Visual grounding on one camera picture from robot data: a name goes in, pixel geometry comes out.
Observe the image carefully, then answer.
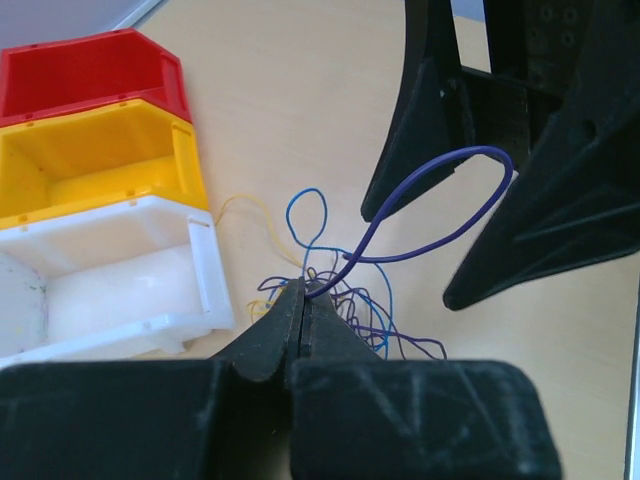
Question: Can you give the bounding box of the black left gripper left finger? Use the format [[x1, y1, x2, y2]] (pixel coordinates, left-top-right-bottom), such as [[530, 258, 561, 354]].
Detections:
[[1, 286, 302, 479]]

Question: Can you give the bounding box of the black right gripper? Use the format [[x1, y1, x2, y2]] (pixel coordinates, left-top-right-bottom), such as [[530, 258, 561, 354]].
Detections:
[[360, 1, 639, 310]]

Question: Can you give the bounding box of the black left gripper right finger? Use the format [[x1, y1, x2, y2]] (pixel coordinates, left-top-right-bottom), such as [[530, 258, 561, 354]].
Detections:
[[289, 284, 563, 479]]

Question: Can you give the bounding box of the purple wire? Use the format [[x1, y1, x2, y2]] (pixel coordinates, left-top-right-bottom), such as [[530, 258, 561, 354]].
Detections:
[[305, 145, 515, 300]]

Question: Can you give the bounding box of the coloured wire bundle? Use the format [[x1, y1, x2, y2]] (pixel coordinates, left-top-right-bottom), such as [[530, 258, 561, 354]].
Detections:
[[215, 188, 449, 362]]

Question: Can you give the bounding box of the white plastic bin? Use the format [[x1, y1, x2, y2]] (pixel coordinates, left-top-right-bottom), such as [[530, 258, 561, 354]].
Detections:
[[1, 196, 235, 367]]

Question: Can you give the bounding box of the yellow plastic bin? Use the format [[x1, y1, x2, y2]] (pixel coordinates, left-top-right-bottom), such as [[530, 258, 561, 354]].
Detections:
[[1, 100, 209, 228]]

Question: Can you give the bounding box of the red plastic bin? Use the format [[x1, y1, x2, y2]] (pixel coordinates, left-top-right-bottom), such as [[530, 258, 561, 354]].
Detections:
[[1, 28, 191, 127]]

